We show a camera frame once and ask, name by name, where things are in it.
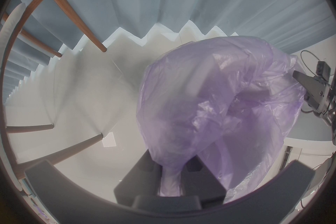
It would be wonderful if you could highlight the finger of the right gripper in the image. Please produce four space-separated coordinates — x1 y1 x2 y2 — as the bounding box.
292 70 329 107
304 94 322 113

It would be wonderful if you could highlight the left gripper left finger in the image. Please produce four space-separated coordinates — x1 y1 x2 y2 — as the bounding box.
114 151 162 205

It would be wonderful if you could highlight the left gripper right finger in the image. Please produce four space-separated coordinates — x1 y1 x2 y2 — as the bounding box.
181 156 226 204

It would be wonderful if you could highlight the purple plastic bag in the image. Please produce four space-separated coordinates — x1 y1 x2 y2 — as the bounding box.
136 35 306 205

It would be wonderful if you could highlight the white cushioned wooden chair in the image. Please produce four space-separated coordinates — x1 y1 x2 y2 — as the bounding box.
0 0 108 187

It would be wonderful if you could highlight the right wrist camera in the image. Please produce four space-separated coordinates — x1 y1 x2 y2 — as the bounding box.
316 60 331 82

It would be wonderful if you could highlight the black cable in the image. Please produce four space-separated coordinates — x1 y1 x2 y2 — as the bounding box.
300 50 325 79

